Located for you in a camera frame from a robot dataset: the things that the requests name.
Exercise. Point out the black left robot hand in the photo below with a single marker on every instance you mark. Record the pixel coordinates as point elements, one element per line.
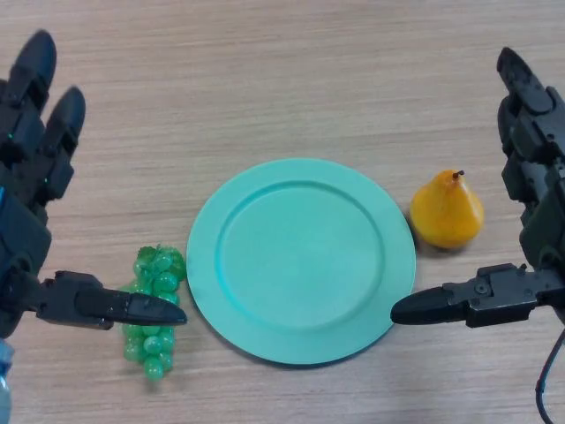
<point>26,212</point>

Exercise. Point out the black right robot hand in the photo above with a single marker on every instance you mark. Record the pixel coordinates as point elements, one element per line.
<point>536,146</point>

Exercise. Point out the yellow pear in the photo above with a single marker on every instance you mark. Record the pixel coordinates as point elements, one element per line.
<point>446,211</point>

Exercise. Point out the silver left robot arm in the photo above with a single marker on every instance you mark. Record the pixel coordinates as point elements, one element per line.
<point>4,380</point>

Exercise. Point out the green round plate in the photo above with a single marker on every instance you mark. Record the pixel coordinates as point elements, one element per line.
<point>301,263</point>

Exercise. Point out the green grape bunch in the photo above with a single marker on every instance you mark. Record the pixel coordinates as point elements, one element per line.
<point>154,349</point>

